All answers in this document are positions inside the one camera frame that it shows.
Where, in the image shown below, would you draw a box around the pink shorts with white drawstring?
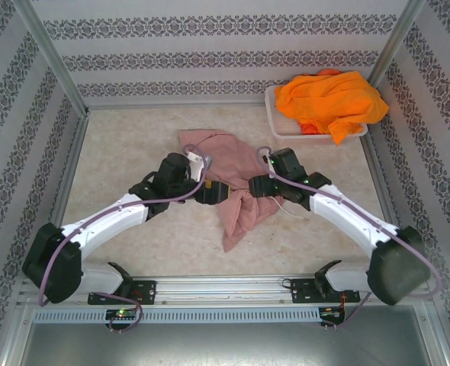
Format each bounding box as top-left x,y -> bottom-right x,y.
177,128 -> 310,253

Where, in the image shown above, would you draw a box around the red-orange shorts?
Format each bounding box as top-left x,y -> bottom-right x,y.
299,67 -> 342,136

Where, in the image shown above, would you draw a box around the light orange shorts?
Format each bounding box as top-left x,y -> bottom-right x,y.
274,70 -> 390,146

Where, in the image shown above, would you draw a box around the white plastic basket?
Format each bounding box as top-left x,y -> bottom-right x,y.
265,84 -> 369,145

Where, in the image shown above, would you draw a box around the small circuit board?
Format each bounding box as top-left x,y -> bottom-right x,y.
319,307 -> 346,325
105,308 -> 137,321

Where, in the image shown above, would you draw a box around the aluminium table end rail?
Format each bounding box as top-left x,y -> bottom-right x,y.
85,101 -> 270,112

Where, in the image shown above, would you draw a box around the aluminium table side rail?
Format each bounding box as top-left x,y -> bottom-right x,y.
55,108 -> 92,230
362,127 -> 405,233

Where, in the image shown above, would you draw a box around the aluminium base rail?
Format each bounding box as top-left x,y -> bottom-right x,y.
17,276 -> 434,306

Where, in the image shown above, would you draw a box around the slotted grey cable duct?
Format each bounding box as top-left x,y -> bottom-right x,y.
32,307 -> 321,325

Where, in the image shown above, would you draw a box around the aluminium frame post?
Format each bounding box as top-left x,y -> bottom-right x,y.
11,0 -> 91,115
368,0 -> 426,91

